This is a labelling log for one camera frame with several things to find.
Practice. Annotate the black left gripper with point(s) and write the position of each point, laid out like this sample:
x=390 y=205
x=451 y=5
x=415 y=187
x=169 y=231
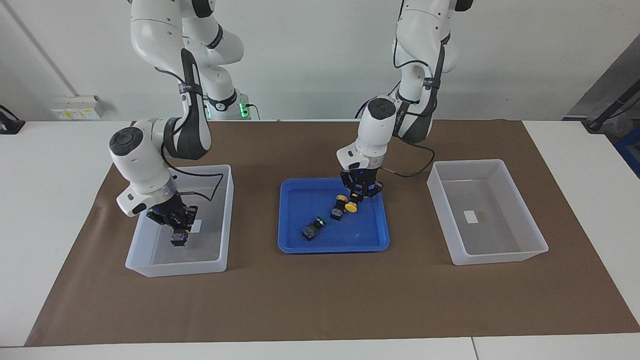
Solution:
x=361 y=181

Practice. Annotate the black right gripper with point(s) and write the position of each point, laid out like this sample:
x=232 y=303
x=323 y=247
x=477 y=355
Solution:
x=172 y=212

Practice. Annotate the green push button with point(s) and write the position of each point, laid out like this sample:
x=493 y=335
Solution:
x=179 y=240
x=311 y=231

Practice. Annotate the yellow push button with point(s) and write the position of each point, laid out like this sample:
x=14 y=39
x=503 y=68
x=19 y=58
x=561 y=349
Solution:
x=351 y=207
x=337 y=212

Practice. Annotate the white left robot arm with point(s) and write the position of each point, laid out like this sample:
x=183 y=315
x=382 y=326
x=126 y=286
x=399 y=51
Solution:
x=375 y=130

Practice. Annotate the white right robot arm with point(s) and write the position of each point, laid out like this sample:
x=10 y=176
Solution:
x=145 y=165

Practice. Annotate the white box label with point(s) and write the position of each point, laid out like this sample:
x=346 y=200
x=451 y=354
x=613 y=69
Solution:
x=470 y=216
x=197 y=226

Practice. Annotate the translucent white plastic box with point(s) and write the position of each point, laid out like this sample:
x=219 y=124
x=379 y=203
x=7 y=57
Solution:
x=200 y=250
x=495 y=235

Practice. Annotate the blue plastic tray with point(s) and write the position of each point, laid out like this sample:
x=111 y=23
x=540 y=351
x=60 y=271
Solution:
x=350 y=235

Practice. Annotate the brown table mat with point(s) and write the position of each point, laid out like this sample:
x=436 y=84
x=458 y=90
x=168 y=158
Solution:
x=320 y=300

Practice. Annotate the black device at table edge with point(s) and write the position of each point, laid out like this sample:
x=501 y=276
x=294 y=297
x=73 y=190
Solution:
x=10 y=125

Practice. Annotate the black pole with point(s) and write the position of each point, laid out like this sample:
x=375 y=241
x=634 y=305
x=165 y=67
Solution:
x=612 y=107

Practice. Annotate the grey partition panel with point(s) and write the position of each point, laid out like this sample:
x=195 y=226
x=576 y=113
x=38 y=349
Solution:
x=605 y=80

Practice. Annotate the blue crate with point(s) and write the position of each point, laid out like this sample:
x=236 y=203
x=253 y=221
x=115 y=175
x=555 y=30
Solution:
x=631 y=150

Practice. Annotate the white wall socket strip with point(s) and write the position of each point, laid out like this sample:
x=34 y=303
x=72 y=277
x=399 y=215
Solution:
x=75 y=107

